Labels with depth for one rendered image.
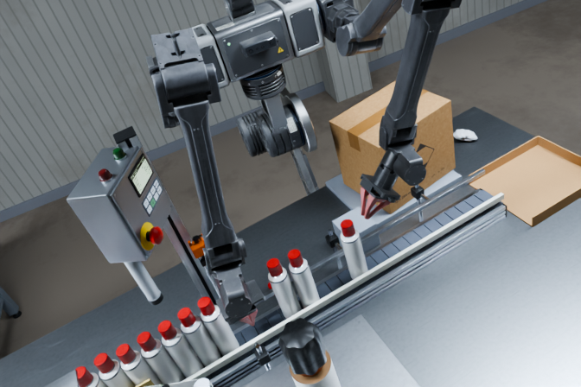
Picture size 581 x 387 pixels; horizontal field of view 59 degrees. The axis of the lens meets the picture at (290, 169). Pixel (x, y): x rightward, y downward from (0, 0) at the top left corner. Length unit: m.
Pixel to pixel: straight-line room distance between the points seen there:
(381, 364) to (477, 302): 0.32
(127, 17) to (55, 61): 0.55
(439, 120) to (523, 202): 0.35
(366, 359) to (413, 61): 0.70
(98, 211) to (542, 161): 1.38
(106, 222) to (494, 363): 0.93
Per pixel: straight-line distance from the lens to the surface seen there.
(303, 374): 1.09
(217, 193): 1.00
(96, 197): 1.04
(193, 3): 3.67
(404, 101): 1.18
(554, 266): 1.54
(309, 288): 1.35
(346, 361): 1.32
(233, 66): 1.44
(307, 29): 1.47
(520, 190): 1.74
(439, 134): 1.67
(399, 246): 1.52
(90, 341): 1.74
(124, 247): 1.12
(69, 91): 3.82
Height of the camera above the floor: 1.99
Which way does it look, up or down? 36 degrees down
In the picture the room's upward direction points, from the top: 18 degrees counter-clockwise
